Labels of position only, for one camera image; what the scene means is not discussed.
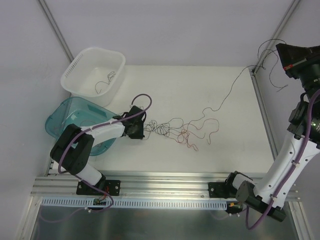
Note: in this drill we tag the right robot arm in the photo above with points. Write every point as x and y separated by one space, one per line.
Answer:
301 143

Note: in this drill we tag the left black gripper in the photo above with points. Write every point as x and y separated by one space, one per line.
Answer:
139 127

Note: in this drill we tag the left aluminium frame post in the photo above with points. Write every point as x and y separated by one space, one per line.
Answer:
54 26

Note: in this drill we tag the aluminium frame post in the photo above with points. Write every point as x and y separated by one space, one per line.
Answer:
268 44
54 26

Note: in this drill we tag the aluminium rail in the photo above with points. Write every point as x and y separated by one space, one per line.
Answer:
135 185

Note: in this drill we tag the white plastic basket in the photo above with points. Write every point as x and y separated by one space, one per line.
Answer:
95 74

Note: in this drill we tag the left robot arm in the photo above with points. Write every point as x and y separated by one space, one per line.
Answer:
73 148

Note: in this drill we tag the teal transparent plastic bin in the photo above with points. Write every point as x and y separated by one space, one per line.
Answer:
83 114

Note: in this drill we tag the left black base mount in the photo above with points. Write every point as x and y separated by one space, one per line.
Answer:
112 187

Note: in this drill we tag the right aluminium frame post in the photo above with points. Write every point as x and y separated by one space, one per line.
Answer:
268 44

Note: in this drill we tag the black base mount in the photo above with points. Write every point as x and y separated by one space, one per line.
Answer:
220 190
112 187

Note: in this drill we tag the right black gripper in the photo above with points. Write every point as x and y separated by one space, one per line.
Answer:
296 62

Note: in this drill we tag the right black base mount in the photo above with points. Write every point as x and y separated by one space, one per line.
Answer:
220 190

